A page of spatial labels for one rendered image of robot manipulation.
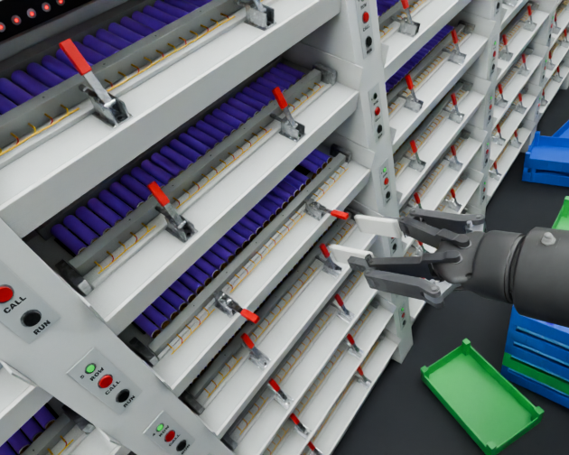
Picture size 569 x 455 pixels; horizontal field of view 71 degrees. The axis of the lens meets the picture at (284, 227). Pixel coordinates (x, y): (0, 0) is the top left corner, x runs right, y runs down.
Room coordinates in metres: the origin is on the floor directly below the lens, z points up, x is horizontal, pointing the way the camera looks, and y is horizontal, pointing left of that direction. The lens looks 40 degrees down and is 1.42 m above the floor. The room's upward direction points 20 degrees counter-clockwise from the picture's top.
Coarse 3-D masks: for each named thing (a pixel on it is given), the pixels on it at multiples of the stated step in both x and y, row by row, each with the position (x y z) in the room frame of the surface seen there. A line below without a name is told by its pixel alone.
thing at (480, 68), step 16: (480, 0) 1.17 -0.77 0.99; (480, 16) 1.17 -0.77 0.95; (496, 16) 1.18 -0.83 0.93; (496, 32) 1.18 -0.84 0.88; (480, 64) 1.16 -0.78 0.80; (496, 64) 1.20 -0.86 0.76; (480, 112) 1.16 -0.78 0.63; (480, 128) 1.15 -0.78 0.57; (480, 160) 1.15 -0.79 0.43; (480, 192) 1.16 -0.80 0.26; (480, 208) 1.17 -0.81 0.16
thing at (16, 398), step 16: (0, 368) 0.33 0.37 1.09; (0, 384) 0.32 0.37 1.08; (16, 384) 0.31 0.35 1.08; (32, 384) 0.30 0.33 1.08; (0, 400) 0.30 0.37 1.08; (16, 400) 0.29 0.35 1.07; (32, 400) 0.30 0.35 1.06; (48, 400) 0.31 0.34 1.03; (0, 416) 0.28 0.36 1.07; (16, 416) 0.29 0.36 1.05; (0, 432) 0.28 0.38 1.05
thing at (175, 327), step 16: (336, 160) 0.74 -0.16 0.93; (320, 176) 0.70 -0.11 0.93; (304, 192) 0.67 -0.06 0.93; (288, 208) 0.64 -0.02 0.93; (272, 224) 0.61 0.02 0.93; (256, 240) 0.58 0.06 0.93; (240, 256) 0.55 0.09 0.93; (224, 272) 0.53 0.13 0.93; (208, 288) 0.50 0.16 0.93; (192, 304) 0.48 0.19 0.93; (176, 320) 0.45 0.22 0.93; (160, 336) 0.44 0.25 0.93; (176, 336) 0.44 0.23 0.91; (160, 352) 0.42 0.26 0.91
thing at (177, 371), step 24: (336, 144) 0.78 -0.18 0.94; (360, 168) 0.73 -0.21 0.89; (336, 192) 0.68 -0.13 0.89; (288, 240) 0.59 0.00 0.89; (312, 240) 0.60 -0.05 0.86; (264, 264) 0.55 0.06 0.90; (288, 264) 0.54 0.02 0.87; (240, 288) 0.51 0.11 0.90; (264, 288) 0.50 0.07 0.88; (216, 312) 0.47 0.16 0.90; (120, 336) 0.47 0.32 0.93; (144, 336) 0.46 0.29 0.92; (192, 336) 0.44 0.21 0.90; (216, 336) 0.43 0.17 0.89; (144, 360) 0.42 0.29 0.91; (168, 360) 0.41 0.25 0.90; (192, 360) 0.40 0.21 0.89; (168, 384) 0.37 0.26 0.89
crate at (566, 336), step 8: (512, 312) 0.56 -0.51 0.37; (512, 320) 0.56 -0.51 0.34; (520, 320) 0.55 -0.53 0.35; (528, 320) 0.53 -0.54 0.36; (536, 320) 0.52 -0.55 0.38; (528, 328) 0.53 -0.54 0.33; (536, 328) 0.51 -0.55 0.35; (544, 328) 0.50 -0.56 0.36; (552, 328) 0.49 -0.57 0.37; (560, 328) 0.50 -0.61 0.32; (568, 328) 0.49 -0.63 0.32; (544, 336) 0.50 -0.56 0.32; (552, 336) 0.48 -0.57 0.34; (560, 336) 0.47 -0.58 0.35; (568, 336) 0.46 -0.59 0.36; (568, 344) 0.45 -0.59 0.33
